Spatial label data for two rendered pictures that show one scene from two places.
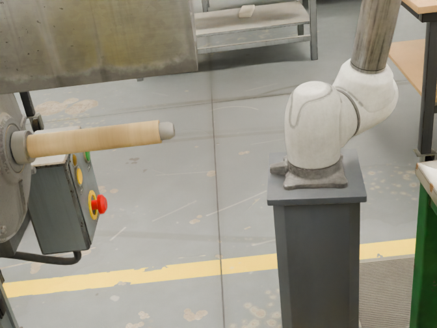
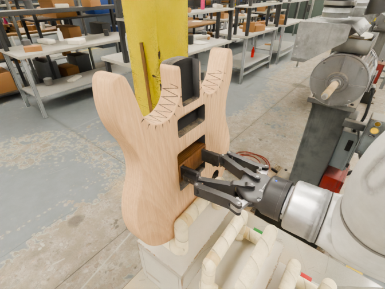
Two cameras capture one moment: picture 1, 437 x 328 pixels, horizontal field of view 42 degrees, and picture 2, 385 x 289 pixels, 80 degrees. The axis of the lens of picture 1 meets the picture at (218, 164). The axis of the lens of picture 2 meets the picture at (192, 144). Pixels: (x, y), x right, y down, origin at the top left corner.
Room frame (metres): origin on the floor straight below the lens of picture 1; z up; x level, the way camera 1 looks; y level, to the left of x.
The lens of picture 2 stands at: (0.81, -1.00, 1.63)
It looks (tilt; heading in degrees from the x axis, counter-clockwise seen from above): 34 degrees down; 127
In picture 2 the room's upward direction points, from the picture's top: straight up
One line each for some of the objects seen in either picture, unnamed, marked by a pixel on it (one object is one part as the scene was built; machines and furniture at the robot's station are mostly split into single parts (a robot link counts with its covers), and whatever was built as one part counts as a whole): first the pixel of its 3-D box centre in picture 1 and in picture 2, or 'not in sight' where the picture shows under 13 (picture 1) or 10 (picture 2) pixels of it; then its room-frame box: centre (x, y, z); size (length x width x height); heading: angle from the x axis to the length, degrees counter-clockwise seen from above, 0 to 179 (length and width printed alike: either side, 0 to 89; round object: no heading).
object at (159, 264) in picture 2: not in sight; (191, 237); (0.56, -0.68, 1.02); 0.27 x 0.15 x 0.17; 92
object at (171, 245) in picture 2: not in sight; (165, 238); (0.56, -0.78, 1.12); 0.11 x 0.03 x 0.03; 2
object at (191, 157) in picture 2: not in sight; (188, 160); (0.56, -0.68, 1.31); 0.10 x 0.03 x 0.05; 91
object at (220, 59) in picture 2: not in sight; (216, 69); (0.54, -0.55, 1.48); 0.07 x 0.04 x 0.09; 91
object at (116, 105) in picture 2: not in sight; (125, 104); (0.54, -0.81, 1.49); 0.07 x 0.04 x 0.10; 91
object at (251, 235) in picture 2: not in sight; (254, 236); (0.71, -0.58, 1.04); 0.11 x 0.03 x 0.03; 2
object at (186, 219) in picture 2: not in sight; (201, 201); (0.60, -0.68, 1.20); 0.20 x 0.03 x 0.03; 91
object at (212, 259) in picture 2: not in sight; (227, 237); (0.67, -0.68, 1.12); 0.20 x 0.03 x 0.03; 91
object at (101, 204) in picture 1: (96, 204); not in sight; (0.98, 0.26, 0.98); 0.04 x 0.04 x 0.04; 88
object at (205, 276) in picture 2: not in sight; (208, 275); (0.67, -0.76, 1.07); 0.03 x 0.03 x 0.09
